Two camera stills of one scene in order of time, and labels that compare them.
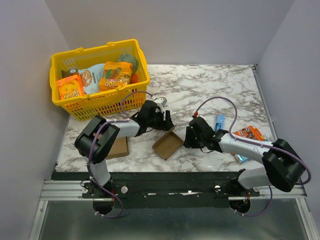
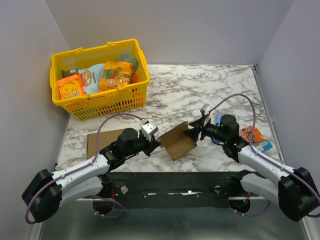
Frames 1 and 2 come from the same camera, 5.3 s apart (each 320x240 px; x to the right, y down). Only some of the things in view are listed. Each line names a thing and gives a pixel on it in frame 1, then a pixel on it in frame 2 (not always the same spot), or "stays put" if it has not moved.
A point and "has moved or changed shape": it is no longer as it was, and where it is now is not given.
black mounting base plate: [164, 190] stays put
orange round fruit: [134, 78] stays put
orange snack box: [71, 87] stays put
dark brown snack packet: [69, 72] stays put
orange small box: [251, 132] stays put
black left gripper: [166, 125] to [151, 146]
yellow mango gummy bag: [115, 74] stays put
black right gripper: [191, 138] to [201, 130]
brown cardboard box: [168, 144] has moved or changed shape
